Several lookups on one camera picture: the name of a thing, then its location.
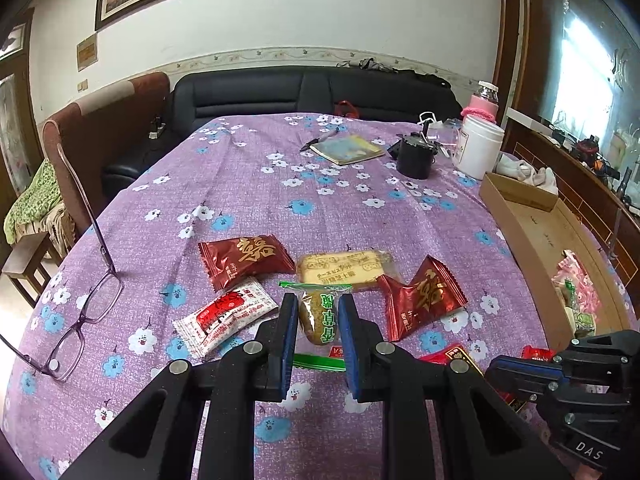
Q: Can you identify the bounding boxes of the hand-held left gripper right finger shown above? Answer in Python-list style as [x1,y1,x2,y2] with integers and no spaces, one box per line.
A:
[337,294,576,480]

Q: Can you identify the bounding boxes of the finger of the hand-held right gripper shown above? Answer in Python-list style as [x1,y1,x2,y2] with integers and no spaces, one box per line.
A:
[502,382,551,407]
[486,355,563,386]

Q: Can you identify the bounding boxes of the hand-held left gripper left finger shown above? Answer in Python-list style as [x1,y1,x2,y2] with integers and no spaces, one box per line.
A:
[59,292,300,480]

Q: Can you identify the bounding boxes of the small bright red packet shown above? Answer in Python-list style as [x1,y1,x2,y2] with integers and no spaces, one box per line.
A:
[521,345,558,363]

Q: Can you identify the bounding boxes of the green pastry packet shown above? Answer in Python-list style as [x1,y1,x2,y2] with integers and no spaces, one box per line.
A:
[278,280,353,372]

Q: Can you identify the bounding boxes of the red packet with gold label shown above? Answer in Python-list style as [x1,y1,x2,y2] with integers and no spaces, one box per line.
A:
[419,342,523,408]

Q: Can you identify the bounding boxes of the white and red snack packet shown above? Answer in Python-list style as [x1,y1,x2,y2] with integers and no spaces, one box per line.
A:
[172,276,279,359]

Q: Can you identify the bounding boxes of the beige biscuit packet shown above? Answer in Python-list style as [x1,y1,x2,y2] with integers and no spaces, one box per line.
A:
[296,247,396,293]

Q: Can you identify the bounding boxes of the dark red snack packet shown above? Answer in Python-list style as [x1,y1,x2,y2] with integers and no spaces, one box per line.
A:
[377,255,469,342]
[198,234,297,293]

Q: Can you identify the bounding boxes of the pile of mixed snack packets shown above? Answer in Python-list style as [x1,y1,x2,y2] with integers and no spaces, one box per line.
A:
[550,249,603,338]

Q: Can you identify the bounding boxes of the shallow cardboard box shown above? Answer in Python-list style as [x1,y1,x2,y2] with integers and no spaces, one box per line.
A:
[479,172,638,341]

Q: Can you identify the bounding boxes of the purple-framed eyeglasses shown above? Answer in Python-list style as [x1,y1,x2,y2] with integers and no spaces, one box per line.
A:
[0,142,124,382]

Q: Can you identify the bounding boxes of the black cup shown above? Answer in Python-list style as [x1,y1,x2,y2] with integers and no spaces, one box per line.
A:
[396,131,440,180]

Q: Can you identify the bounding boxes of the yellow notebook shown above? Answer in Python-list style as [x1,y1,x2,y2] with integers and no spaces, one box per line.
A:
[309,135,387,166]

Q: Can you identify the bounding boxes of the wooden sideboard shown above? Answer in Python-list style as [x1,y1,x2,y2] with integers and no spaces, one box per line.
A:
[502,107,640,318]

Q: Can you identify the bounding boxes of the white crumpled cloth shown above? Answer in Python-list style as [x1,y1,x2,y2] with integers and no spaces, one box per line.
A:
[495,152,560,195]

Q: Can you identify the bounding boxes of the black pen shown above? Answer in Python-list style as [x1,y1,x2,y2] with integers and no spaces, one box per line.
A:
[299,127,341,152]

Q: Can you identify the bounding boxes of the white plastic jar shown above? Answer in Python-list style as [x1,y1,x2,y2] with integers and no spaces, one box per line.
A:
[452,114,506,180]

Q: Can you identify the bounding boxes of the clear glass cup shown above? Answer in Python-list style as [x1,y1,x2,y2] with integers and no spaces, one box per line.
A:
[425,119,463,158]

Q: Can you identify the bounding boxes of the small red black object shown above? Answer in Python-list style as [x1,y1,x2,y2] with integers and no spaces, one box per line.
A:
[572,135,608,166]

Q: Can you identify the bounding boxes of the black leather sofa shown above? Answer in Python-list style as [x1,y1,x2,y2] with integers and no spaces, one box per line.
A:
[102,71,463,186]

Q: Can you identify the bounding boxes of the pink sleeved bottle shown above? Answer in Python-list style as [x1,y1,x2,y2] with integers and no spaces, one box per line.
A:
[461,80,500,123]

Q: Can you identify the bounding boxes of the brown armchair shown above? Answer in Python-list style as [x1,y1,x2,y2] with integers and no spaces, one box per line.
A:
[42,71,171,236]

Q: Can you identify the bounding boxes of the wooden stool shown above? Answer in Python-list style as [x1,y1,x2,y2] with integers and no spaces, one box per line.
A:
[1,230,63,308]

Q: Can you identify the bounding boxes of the dark clothes on sofa back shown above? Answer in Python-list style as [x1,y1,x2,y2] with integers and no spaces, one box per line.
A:
[336,57,473,88]

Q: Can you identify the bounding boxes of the green patterned cloth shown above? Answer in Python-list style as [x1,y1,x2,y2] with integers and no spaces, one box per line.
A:
[4,157,66,246]

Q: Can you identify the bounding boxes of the etched glass mirror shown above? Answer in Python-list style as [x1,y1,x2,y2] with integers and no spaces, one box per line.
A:
[530,0,640,161]

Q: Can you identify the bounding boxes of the small wall plaque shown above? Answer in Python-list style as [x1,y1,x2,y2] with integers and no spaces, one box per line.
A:
[76,32,98,72]

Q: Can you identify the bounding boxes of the dark framed wall picture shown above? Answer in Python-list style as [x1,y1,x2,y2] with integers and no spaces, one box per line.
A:
[0,24,26,56]

